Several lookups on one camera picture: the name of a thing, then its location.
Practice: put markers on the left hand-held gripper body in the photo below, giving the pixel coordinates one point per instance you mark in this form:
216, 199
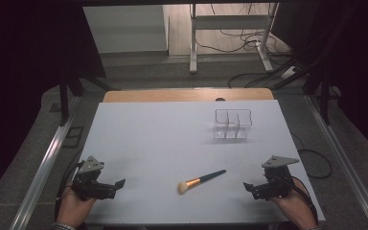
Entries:
89, 187

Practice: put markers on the white board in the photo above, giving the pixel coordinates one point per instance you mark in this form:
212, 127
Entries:
159, 143

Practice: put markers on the dark table grommet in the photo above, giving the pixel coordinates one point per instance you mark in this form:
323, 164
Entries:
220, 99

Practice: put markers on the aluminium rail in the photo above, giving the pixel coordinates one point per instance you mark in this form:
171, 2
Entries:
341, 150
44, 159

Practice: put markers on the person's right hand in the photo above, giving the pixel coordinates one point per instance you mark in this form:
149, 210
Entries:
295, 207

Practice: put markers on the person's left hand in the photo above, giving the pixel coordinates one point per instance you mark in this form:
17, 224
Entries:
73, 209

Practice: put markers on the white desk frame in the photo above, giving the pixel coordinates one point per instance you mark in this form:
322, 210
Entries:
230, 22

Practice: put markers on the black metal stand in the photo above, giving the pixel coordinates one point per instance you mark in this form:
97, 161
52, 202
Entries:
64, 99
325, 96

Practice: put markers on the black curtain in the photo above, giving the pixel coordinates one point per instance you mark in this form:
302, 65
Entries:
361, 64
19, 80

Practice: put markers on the white power strip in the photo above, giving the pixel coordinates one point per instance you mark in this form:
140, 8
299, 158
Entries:
289, 72

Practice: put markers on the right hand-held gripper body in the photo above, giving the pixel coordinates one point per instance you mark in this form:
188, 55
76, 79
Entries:
276, 183

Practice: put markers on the wooden table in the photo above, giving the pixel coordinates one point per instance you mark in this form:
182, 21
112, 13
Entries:
172, 95

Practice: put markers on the black square floor frames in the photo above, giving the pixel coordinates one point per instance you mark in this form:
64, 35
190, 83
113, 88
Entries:
73, 136

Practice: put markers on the clear acrylic organizer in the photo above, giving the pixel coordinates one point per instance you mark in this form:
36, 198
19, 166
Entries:
231, 126

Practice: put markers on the person's left sleeve cuff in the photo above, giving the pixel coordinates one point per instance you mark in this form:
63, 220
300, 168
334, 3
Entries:
62, 226

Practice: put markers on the white panel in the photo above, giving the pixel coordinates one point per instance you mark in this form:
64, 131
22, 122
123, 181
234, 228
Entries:
124, 28

